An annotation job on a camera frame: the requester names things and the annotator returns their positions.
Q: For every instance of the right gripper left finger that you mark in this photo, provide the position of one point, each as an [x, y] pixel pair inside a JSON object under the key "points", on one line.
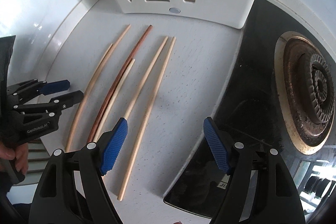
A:
{"points": [[110, 144]]}

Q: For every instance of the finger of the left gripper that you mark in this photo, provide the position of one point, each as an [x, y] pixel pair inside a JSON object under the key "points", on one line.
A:
{"points": [[55, 87], [67, 100]]}

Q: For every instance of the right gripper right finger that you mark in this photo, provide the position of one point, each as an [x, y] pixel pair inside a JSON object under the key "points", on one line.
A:
{"points": [[217, 147]]}

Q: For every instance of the person's left hand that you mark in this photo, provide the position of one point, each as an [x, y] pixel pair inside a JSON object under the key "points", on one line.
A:
{"points": [[19, 154]]}

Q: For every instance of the pale short chopstick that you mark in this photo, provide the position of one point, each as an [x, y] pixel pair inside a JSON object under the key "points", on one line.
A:
{"points": [[87, 92], [111, 102]]}

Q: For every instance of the black glass gas stove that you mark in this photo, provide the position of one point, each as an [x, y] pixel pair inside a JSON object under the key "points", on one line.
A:
{"points": [[277, 122]]}

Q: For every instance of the pale short chopstick middle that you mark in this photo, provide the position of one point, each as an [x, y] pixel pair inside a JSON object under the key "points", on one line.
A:
{"points": [[111, 102]]}

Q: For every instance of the reddish brown chopstick middle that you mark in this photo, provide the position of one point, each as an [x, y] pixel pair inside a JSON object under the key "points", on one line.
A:
{"points": [[103, 109]]}

